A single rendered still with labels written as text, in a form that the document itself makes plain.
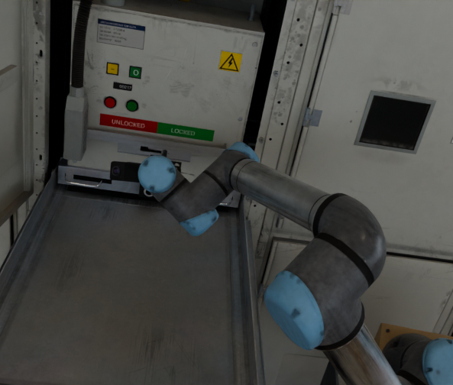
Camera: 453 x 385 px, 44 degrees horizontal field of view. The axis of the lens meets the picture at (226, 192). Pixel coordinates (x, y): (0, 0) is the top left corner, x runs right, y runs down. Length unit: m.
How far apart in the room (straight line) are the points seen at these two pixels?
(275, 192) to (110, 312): 0.49
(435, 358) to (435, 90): 0.72
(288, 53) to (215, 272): 0.59
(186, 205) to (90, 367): 0.38
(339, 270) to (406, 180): 0.85
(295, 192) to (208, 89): 0.60
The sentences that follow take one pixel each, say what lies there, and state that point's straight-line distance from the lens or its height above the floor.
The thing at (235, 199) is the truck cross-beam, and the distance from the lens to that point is 1.69.
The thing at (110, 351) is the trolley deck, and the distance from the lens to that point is 1.24.
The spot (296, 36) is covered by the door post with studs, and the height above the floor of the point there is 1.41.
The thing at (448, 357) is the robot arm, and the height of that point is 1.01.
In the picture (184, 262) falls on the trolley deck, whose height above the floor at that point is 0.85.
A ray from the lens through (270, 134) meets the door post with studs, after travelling 1.56.
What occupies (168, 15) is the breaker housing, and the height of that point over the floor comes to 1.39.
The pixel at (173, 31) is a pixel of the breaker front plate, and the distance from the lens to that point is 1.51.
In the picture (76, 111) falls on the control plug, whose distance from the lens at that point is 1.50.
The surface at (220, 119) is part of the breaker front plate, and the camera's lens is 1.58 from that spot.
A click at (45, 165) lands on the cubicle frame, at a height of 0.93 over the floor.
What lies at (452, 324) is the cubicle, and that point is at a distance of 2.12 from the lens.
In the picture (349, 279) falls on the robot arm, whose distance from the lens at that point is 0.87.
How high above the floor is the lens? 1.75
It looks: 30 degrees down
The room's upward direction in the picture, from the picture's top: 11 degrees clockwise
